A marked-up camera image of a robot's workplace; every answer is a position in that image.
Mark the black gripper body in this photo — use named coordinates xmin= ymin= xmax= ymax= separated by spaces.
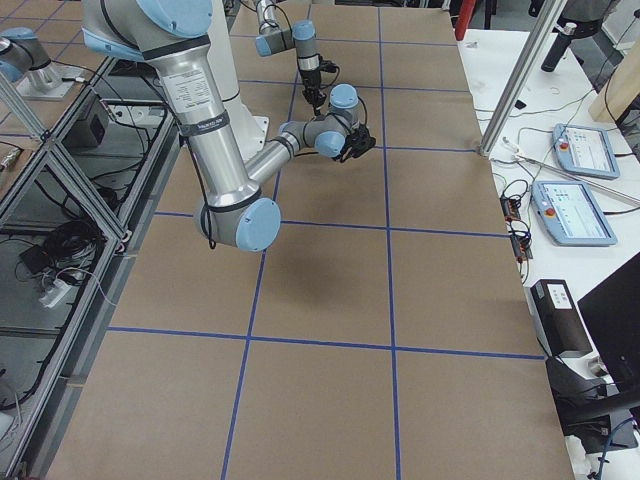
xmin=299 ymin=69 xmax=323 ymax=97

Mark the white power strip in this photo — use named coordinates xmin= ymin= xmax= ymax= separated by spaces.
xmin=39 ymin=279 xmax=73 ymax=308

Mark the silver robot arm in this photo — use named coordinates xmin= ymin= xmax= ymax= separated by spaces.
xmin=253 ymin=0 xmax=327 ymax=115
xmin=82 ymin=1 xmax=376 ymax=252

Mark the red cylinder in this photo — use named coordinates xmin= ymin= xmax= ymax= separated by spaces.
xmin=454 ymin=0 xmax=476 ymax=41

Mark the black box white label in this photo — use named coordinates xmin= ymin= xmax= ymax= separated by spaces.
xmin=529 ymin=279 xmax=593 ymax=358

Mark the black cylinder stand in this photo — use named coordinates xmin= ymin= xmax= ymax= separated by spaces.
xmin=541 ymin=0 xmax=610 ymax=72

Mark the teach pendant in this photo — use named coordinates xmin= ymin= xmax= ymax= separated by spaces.
xmin=531 ymin=181 xmax=617 ymax=247
xmin=552 ymin=123 xmax=620 ymax=180

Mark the white pedestal column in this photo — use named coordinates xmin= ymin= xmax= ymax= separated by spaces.
xmin=207 ymin=0 xmax=269 ymax=162

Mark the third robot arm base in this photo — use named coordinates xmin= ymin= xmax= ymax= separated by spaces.
xmin=1 ymin=27 xmax=71 ymax=101

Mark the black monitor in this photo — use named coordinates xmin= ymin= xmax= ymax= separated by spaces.
xmin=578 ymin=254 xmax=639 ymax=389

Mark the wooden beam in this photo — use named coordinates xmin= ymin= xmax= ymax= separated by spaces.
xmin=589 ymin=40 xmax=639 ymax=122

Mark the long metal rod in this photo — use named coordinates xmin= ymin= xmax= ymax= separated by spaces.
xmin=512 ymin=154 xmax=640 ymax=206

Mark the aluminium frame post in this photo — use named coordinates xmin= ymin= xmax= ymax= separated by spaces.
xmin=478 ymin=0 xmax=567 ymax=157

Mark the far teach pendant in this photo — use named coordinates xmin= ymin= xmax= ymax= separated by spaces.
xmin=552 ymin=123 xmax=620 ymax=180

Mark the near teach pendant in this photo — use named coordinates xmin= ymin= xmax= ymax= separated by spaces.
xmin=531 ymin=181 xmax=617 ymax=247

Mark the black electronics board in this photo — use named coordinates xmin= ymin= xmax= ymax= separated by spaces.
xmin=500 ymin=195 xmax=532 ymax=264

